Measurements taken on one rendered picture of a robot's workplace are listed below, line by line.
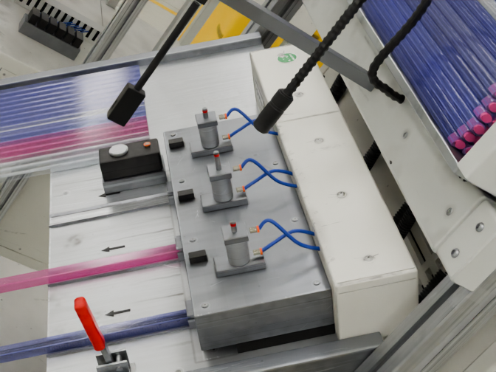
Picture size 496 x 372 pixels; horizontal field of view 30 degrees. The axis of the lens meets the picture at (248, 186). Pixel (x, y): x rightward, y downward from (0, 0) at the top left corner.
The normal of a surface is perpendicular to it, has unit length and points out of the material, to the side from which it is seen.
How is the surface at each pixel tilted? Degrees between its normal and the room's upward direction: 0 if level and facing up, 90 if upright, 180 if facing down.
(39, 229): 90
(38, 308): 0
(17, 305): 0
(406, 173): 90
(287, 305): 90
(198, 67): 43
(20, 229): 90
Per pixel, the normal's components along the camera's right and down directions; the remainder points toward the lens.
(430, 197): -0.80, -0.40
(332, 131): -0.12, -0.80
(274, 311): 0.16, 0.56
